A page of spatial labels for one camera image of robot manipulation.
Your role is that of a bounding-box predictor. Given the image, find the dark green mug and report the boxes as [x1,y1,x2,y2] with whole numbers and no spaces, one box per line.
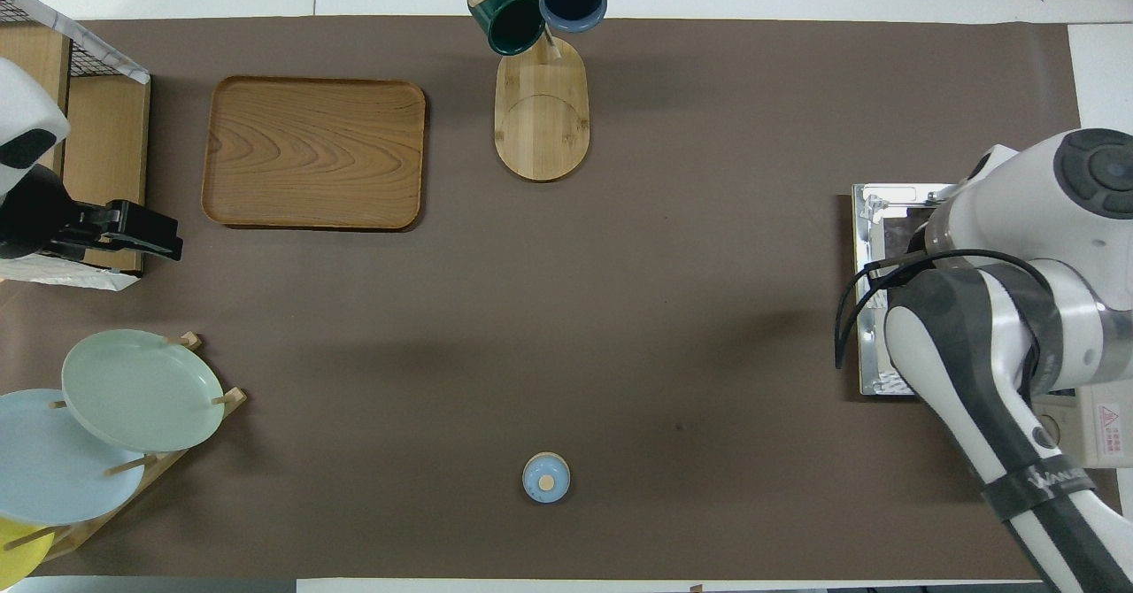
[467,0,545,56]

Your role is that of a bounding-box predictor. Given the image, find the brown table mat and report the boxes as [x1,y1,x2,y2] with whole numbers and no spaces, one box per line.
[0,16,1129,581]

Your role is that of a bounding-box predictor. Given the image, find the wooden mug tree stand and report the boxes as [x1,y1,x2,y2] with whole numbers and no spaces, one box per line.
[469,0,612,182]

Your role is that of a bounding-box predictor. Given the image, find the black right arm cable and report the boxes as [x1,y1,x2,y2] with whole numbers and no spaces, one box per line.
[835,248,1054,370]

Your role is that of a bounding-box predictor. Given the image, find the wooden plate rack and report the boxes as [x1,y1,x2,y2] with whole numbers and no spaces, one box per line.
[0,332,249,563]

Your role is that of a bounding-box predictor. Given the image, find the pale blue racked plate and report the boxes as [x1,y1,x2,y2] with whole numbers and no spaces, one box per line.
[0,389,147,526]

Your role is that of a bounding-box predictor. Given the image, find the glass oven door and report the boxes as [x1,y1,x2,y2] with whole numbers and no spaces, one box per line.
[852,183,961,397]

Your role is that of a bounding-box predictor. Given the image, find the yellow plate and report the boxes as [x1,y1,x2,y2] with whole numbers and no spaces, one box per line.
[0,516,54,587]

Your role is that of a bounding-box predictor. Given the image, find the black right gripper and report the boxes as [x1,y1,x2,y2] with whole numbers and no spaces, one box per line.
[901,218,939,261]

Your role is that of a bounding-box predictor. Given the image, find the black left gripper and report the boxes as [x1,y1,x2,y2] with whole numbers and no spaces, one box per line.
[53,202,183,263]

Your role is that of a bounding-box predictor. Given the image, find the pale green plate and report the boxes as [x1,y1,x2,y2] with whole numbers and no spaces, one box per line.
[62,329,225,453]

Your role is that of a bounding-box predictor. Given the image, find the rectangular wooden tray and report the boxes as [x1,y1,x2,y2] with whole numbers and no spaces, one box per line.
[202,76,427,231]

